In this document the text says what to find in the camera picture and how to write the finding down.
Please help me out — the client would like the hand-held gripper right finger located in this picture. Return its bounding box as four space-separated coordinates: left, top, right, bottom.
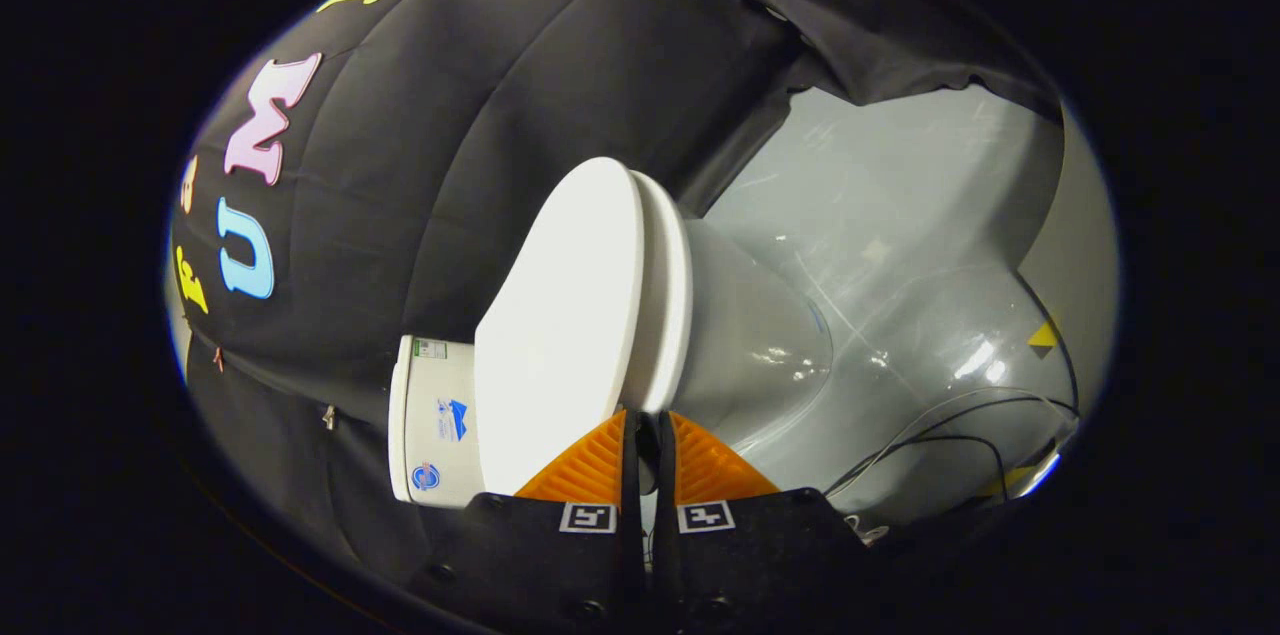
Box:
650 410 906 635

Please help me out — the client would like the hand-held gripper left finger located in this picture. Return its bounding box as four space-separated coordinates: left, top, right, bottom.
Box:
402 408 648 635

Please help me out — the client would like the white toilet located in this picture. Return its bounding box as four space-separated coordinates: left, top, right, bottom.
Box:
387 215 835 509

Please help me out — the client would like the white toilet seat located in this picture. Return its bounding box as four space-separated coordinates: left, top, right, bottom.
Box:
622 169 694 416

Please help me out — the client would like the black backdrop cloth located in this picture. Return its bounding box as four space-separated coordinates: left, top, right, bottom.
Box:
168 0 1063 606

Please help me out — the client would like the thin black cable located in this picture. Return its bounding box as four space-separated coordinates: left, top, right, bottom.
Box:
822 265 1083 508

